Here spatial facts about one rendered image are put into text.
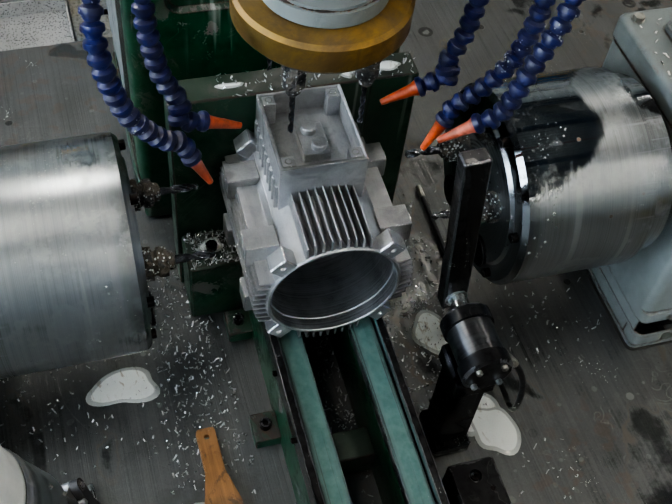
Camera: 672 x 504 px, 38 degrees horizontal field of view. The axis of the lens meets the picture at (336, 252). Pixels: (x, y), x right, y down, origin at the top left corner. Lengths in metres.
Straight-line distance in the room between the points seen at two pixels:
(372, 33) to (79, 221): 0.34
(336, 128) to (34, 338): 0.41
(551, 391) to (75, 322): 0.65
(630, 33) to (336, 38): 0.50
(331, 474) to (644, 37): 0.66
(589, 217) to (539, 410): 0.31
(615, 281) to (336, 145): 0.49
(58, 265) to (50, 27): 1.47
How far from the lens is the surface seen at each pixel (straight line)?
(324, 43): 0.90
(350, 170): 1.07
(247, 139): 1.15
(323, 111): 1.15
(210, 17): 1.20
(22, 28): 2.43
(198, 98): 1.12
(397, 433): 1.14
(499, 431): 1.30
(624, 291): 1.39
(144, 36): 0.95
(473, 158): 0.94
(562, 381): 1.36
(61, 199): 1.01
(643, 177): 1.17
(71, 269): 1.00
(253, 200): 1.12
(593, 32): 1.87
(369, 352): 1.18
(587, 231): 1.15
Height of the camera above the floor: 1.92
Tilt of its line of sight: 52 degrees down
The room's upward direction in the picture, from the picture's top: 8 degrees clockwise
